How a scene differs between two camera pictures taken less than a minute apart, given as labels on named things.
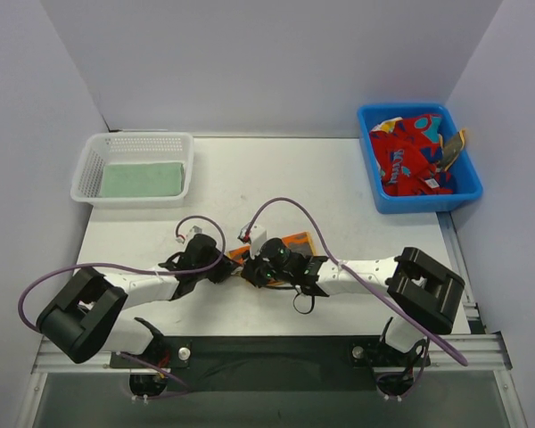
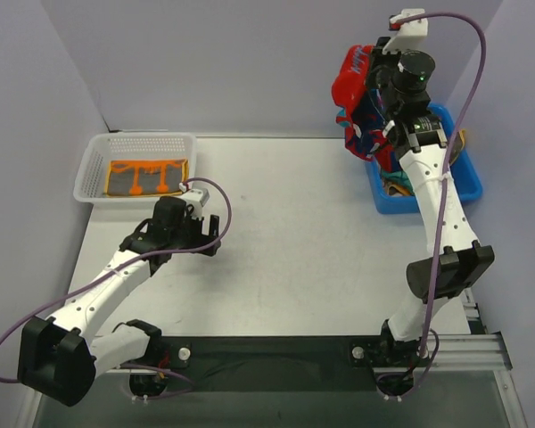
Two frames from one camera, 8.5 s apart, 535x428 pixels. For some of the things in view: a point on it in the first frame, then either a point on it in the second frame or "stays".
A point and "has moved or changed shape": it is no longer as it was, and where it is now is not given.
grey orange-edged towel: x=451 y=147 stays
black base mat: x=202 y=365 stays
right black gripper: x=251 y=271 -> x=380 y=75
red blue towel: x=407 y=153 has moved or changed shape
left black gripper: x=226 y=268 -> x=203 y=234
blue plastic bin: x=465 y=179 stays
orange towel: x=299 y=242 -> x=144 y=176
